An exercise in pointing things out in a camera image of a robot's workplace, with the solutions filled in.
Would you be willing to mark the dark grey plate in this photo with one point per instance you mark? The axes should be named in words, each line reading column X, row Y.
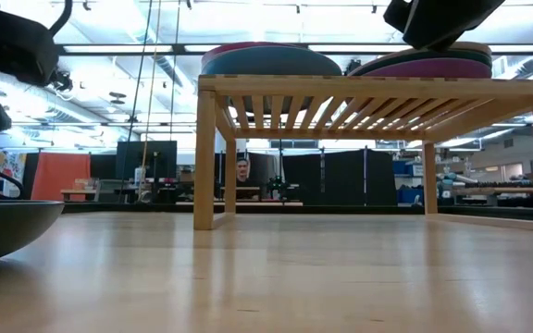
column 7, row 231

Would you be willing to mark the colourful poster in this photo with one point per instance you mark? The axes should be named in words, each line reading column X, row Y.
column 12, row 166

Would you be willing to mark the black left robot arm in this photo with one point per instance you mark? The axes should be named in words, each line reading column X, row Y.
column 12, row 46

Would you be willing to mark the black metal table frame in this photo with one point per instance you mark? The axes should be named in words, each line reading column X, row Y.
column 340, row 209

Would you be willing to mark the table with equipment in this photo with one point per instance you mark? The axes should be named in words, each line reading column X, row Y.
column 493, row 190

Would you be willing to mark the person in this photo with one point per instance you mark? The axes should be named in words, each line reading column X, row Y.
column 243, row 173

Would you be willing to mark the orange panel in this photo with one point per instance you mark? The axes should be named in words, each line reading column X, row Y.
column 60, row 173

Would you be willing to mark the blue plate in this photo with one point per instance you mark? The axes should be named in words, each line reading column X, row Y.
column 271, row 62

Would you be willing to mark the wooden bench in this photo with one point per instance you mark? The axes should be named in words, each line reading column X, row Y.
column 79, row 192

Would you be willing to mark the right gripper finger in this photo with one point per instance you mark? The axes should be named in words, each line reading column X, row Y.
column 398, row 14

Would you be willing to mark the blue storage bins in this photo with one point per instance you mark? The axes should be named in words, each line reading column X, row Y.
column 405, row 194

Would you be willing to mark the purple plate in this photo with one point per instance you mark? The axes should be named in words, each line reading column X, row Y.
column 433, row 69

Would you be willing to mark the teal plate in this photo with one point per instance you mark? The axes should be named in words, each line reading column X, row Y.
column 461, row 55

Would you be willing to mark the slatted wooden shelf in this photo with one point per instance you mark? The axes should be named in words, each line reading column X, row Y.
column 377, row 87

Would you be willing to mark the black partition screen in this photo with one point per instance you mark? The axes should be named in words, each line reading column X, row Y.
column 340, row 178

